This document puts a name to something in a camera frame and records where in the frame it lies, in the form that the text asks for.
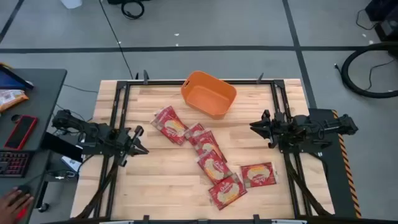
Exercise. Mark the dark grey desk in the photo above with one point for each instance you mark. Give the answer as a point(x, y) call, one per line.
point(43, 93)

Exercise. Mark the person's hand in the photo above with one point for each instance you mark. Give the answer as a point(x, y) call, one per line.
point(12, 207)

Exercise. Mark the black caster wheel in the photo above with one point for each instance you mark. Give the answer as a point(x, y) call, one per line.
point(43, 207)

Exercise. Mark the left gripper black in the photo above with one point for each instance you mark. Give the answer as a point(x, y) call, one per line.
point(122, 140)

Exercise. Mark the black flat panel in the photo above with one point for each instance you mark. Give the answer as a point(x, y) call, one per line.
point(62, 146)

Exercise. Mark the black yellow hazard tape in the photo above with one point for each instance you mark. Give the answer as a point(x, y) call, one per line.
point(347, 168)

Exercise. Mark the red popcorn bag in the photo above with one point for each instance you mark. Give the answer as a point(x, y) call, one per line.
point(170, 126)
point(207, 144)
point(214, 168)
point(227, 191)
point(192, 130)
point(258, 174)

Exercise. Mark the tablet with blue screen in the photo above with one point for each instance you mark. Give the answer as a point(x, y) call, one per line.
point(9, 79)

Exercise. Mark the black backlit keyboard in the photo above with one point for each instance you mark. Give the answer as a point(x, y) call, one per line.
point(14, 164)

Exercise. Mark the phone in red case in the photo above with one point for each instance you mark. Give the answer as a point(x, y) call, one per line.
point(21, 132)

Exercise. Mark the black side platform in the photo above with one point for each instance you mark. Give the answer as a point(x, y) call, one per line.
point(337, 180)

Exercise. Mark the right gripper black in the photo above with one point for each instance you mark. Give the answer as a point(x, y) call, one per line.
point(280, 129)

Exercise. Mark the orange plastic basket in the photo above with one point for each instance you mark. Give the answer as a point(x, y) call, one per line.
point(208, 95)

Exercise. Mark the black aluminium table frame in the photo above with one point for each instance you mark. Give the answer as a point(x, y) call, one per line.
point(126, 102)

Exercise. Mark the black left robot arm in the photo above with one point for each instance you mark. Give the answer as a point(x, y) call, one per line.
point(90, 129)

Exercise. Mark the white bucket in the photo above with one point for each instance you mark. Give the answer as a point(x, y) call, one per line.
point(71, 3)

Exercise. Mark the white paper sheet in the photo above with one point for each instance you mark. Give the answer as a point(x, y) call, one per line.
point(70, 164)

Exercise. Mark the black equipment box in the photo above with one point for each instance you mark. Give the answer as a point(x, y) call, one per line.
point(387, 18)

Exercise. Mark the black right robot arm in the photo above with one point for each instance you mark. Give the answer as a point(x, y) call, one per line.
point(323, 127)

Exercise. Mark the orange snack bag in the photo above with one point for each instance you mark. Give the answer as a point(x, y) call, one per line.
point(11, 98)

